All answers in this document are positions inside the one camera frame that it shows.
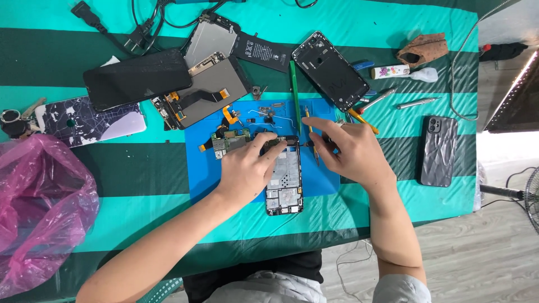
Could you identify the person's right hand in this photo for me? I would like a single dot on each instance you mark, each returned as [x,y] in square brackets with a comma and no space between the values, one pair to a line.
[358,155]

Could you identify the green plastic basket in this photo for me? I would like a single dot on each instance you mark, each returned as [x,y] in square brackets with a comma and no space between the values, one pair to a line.
[162,290]

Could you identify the small loose phone parts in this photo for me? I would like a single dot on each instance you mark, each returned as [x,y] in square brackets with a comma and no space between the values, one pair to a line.
[269,115]

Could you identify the black phone battery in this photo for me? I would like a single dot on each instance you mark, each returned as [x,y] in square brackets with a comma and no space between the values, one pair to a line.
[263,52]

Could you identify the black phone screen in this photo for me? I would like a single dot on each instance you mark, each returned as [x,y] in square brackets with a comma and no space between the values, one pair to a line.
[134,80]

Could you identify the standing fan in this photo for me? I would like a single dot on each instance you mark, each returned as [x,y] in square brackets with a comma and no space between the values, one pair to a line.
[532,197]

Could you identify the black two-pin plug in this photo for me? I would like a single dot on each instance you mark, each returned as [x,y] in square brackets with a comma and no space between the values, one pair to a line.
[139,38]

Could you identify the silver phone middle frame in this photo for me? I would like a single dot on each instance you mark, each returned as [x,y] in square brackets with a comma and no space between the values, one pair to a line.
[210,40]

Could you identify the green phone circuit board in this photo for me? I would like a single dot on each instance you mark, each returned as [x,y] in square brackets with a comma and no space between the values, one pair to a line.
[229,142]

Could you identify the black tool with red cap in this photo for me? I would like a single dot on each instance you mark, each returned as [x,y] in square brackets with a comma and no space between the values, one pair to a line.
[505,51]

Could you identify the person's left hand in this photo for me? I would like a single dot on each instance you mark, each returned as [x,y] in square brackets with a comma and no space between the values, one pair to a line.
[246,170]

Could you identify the white floral tube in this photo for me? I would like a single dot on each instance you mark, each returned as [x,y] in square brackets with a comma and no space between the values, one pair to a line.
[389,72]

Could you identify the white plastic glue bottle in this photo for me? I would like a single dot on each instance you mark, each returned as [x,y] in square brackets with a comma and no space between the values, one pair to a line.
[424,75]

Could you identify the black phone back housing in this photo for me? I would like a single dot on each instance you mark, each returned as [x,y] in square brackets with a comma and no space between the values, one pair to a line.
[332,73]

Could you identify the gray display assembly with flex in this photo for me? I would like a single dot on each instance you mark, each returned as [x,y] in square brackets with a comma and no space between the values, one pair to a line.
[219,84]

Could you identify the green plastic pry tool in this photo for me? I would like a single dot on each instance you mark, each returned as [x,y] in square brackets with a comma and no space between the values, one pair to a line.
[294,96]

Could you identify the phone with marble case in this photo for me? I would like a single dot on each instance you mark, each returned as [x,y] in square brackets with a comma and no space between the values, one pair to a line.
[84,122]

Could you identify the silver precision screwdriver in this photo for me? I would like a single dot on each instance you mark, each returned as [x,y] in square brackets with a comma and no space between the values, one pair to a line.
[377,100]
[417,103]

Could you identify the pink plastic bag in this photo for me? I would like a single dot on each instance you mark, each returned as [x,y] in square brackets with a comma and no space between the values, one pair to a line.
[40,210]

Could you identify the bunch of keys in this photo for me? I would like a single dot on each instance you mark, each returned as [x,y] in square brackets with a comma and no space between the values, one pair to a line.
[17,122]

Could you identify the green striped tablecloth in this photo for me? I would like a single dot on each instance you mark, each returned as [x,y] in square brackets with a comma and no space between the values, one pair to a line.
[139,189]

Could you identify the blue repair mat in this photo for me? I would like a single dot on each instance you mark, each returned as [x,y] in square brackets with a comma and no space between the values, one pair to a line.
[202,176]

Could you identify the person's gray shirt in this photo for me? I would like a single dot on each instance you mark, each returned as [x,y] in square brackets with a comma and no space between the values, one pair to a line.
[294,288]

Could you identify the black textured phone case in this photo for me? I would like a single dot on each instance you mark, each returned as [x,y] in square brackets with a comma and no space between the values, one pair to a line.
[438,151]

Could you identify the thin yellow tweezers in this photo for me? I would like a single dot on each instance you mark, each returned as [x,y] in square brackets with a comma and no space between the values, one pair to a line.
[310,124]

